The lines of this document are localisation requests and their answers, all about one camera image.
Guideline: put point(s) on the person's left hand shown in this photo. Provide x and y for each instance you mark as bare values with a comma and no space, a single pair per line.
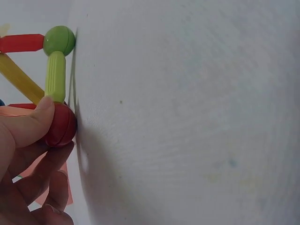
21,145

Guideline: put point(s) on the person's left thumb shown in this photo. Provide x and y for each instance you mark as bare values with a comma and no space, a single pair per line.
35,122

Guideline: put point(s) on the dark red toy ball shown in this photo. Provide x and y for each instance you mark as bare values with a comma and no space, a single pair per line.
64,124

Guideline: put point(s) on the red toy stick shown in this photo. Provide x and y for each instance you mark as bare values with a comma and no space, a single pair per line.
23,106
21,43

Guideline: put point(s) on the blue toy ball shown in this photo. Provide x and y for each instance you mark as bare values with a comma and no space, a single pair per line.
1,103

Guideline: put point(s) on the yellow toy stick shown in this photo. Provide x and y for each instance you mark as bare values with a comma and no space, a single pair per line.
21,78

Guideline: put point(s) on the light green ribbed stick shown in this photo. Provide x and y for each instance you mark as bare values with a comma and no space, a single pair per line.
55,75

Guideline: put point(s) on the green toy ball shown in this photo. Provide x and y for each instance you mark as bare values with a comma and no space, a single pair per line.
59,41

